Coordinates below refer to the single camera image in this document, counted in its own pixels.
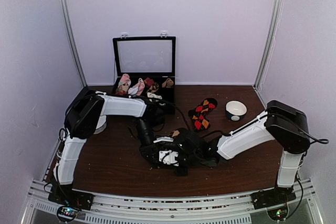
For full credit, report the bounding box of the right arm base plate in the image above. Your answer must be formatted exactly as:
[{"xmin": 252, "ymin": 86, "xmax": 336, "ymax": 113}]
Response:
[{"xmin": 250, "ymin": 187, "xmax": 296, "ymax": 209}]

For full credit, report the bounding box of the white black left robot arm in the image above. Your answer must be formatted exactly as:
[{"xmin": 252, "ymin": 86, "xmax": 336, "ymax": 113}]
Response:
[{"xmin": 54, "ymin": 88, "xmax": 173, "ymax": 205}]

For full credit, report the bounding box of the white bowl dark outside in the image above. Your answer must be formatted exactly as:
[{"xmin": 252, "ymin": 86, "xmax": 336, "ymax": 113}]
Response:
[{"xmin": 225, "ymin": 101, "xmax": 247, "ymax": 122}]

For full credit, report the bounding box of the dark red rolled sock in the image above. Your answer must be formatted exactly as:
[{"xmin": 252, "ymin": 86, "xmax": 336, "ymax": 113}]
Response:
[{"xmin": 144, "ymin": 77, "xmax": 155, "ymax": 87}]

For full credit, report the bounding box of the aluminium frame post right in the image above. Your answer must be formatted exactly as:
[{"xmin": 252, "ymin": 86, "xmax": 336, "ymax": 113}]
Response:
[{"xmin": 254, "ymin": 0, "xmax": 283, "ymax": 92}]

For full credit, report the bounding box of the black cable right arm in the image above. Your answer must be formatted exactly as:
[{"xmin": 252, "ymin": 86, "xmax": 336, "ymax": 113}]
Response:
[{"xmin": 265, "ymin": 108, "xmax": 329, "ymax": 146}]

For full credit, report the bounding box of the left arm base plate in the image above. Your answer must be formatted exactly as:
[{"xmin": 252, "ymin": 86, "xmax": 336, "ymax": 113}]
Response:
[{"xmin": 48, "ymin": 176, "xmax": 94, "ymax": 210}]

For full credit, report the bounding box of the black box with glass lid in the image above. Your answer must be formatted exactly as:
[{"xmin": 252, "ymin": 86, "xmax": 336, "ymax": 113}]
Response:
[{"xmin": 112, "ymin": 36, "xmax": 176, "ymax": 103}]

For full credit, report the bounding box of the aluminium frame post left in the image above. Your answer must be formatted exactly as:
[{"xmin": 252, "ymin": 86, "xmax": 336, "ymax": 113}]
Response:
[{"xmin": 60, "ymin": 0, "xmax": 87, "ymax": 87}]

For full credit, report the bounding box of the beige brown argyle sock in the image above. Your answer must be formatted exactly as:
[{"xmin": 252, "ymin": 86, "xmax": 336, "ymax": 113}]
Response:
[{"xmin": 171, "ymin": 130, "xmax": 180, "ymax": 138}]

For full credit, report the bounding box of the pink rolled sock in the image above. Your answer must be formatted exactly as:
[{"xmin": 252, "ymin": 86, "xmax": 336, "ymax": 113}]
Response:
[{"xmin": 118, "ymin": 73, "xmax": 131, "ymax": 92}]

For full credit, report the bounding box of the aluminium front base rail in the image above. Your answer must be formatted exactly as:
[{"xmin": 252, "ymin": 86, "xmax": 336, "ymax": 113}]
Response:
[{"xmin": 20, "ymin": 178, "xmax": 323, "ymax": 224}]

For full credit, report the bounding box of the white fluted bowl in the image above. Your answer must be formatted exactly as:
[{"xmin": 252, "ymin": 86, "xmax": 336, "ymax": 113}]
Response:
[{"xmin": 94, "ymin": 115, "xmax": 107, "ymax": 134}]

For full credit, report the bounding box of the tan rolled sock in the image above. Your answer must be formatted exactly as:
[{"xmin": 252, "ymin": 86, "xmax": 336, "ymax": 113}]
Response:
[{"xmin": 162, "ymin": 78, "xmax": 174, "ymax": 88}]

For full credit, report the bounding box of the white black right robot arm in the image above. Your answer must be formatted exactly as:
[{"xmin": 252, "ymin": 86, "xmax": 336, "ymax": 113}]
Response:
[{"xmin": 154, "ymin": 100, "xmax": 310, "ymax": 204}]

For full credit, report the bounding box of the white pink sock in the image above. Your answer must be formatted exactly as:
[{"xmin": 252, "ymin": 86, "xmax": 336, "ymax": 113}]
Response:
[{"xmin": 128, "ymin": 78, "xmax": 145, "ymax": 96}]

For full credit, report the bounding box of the brown patterned rolled sock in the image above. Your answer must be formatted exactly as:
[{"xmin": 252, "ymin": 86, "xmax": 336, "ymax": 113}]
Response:
[{"xmin": 147, "ymin": 82, "xmax": 160, "ymax": 93}]

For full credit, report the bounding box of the aluminium frame post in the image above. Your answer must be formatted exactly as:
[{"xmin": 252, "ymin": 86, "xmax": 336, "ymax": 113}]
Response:
[
  {"xmin": 254, "ymin": 0, "xmax": 283, "ymax": 92},
  {"xmin": 60, "ymin": 0, "xmax": 87, "ymax": 87}
]

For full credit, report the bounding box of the white sock in box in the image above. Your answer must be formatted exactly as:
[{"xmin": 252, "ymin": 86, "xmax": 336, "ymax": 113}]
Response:
[{"xmin": 147, "ymin": 92, "xmax": 162, "ymax": 100}]

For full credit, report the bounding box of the red orange argyle sock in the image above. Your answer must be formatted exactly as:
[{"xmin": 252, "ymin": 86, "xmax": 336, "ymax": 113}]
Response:
[{"xmin": 188, "ymin": 98, "xmax": 218, "ymax": 132}]

